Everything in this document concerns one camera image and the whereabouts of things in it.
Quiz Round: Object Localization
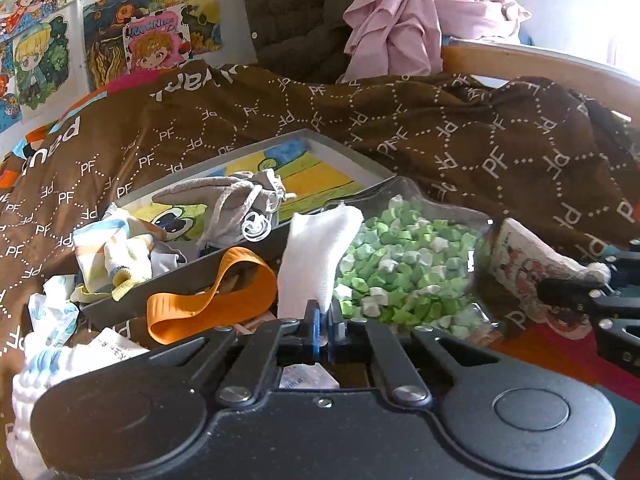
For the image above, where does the plain white sock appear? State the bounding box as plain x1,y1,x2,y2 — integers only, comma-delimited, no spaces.
276,204,365,319

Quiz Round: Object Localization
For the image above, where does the brown quilted jacket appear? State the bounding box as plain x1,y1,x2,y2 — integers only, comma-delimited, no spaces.
234,0,382,84

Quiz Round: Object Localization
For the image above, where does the pink cloth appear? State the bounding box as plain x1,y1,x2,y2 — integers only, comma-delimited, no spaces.
337,0,534,84

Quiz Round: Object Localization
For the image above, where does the grey drawstring pouch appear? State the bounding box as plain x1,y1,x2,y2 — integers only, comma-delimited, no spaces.
202,168,287,252

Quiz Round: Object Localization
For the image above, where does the cartoon print white sock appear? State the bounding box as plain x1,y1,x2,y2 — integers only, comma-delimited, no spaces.
492,217,612,337

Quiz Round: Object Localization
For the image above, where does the orange fabric band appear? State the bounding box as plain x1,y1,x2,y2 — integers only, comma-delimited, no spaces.
146,246,279,346

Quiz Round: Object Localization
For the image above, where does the brown printed blanket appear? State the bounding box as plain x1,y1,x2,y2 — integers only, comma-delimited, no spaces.
0,60,640,480

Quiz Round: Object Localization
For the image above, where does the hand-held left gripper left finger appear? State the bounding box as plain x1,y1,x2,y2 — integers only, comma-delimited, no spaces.
149,301,323,406

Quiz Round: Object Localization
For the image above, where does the striped towel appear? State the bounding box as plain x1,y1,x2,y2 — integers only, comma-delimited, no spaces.
72,207,189,302

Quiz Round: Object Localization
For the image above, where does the dark swirl orange wall poster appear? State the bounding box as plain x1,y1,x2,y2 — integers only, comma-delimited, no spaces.
82,0,224,92

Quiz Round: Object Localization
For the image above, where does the white paper slip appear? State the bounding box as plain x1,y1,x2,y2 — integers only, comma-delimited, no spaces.
89,326,152,362

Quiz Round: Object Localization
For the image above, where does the wooden bed frame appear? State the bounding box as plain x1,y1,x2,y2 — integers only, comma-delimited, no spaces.
439,41,640,127

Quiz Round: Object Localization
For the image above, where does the pink cartoon girl poster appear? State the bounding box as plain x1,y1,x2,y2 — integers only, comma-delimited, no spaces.
122,3,194,77

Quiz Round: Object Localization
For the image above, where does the red-haired girl wall poster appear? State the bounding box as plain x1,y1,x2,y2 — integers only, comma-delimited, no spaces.
0,72,24,134

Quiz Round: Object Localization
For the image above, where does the blond figure wall poster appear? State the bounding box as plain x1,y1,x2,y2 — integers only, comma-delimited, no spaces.
9,13,87,112

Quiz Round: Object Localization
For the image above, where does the bag of green paper stars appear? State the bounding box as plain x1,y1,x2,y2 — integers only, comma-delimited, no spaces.
320,177,494,349

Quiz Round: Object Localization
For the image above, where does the white quilted towel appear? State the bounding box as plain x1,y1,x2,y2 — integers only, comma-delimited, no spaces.
7,275,84,467

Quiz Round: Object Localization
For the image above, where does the grey tray with cartoon picture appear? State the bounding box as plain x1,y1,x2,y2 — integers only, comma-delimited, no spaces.
75,128,402,334

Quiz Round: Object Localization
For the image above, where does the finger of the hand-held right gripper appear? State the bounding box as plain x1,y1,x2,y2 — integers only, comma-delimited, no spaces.
538,278,640,312
595,241,640,286

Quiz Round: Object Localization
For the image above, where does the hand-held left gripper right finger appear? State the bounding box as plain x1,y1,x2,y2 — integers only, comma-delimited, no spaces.
322,306,507,406

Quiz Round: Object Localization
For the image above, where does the red-haired pair wall poster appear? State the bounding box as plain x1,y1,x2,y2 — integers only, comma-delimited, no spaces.
0,0,59,44

